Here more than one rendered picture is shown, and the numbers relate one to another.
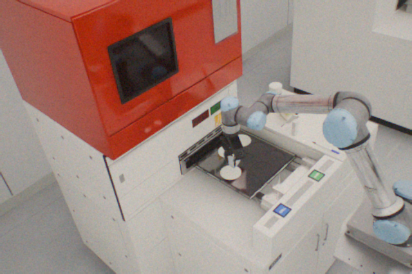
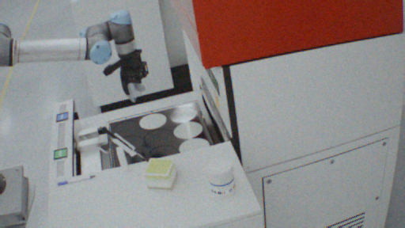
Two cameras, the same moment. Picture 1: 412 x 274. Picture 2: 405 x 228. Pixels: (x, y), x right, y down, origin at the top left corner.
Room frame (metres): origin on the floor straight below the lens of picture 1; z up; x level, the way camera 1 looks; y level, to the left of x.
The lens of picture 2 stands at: (2.56, -1.28, 1.89)
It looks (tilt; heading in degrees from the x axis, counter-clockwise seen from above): 32 degrees down; 126
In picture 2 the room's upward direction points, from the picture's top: 10 degrees counter-clockwise
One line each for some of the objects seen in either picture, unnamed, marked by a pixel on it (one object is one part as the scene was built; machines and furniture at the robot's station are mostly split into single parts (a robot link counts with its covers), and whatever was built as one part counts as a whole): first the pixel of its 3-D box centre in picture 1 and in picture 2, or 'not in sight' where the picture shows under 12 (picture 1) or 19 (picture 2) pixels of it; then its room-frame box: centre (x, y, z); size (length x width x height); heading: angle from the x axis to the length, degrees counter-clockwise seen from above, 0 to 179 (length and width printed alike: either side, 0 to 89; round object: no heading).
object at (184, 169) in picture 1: (211, 145); (215, 122); (1.68, -0.02, 0.89); 0.44 x 0.02 x 0.10; 133
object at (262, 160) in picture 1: (244, 160); (158, 138); (1.53, -0.17, 0.90); 0.34 x 0.34 x 0.01; 43
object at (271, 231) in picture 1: (299, 203); (66, 150); (1.23, -0.37, 0.89); 0.55 x 0.09 x 0.14; 133
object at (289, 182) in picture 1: (291, 186); (91, 163); (1.35, -0.37, 0.87); 0.36 x 0.08 x 0.03; 133
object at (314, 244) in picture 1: (270, 224); not in sight; (1.51, -0.30, 0.41); 0.97 x 0.64 x 0.82; 133
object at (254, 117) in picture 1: (252, 116); (95, 36); (1.36, -0.19, 1.29); 0.11 x 0.11 x 0.08; 50
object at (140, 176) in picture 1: (182, 143); (204, 69); (1.57, 0.12, 1.02); 0.82 x 0.03 x 0.40; 133
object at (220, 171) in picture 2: (275, 92); (221, 178); (1.94, -0.40, 1.01); 0.07 x 0.07 x 0.10
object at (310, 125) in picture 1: (304, 129); (145, 214); (1.73, -0.52, 0.89); 0.62 x 0.35 x 0.14; 43
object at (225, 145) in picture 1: (230, 139); (131, 65); (1.42, -0.10, 1.13); 0.09 x 0.08 x 0.12; 15
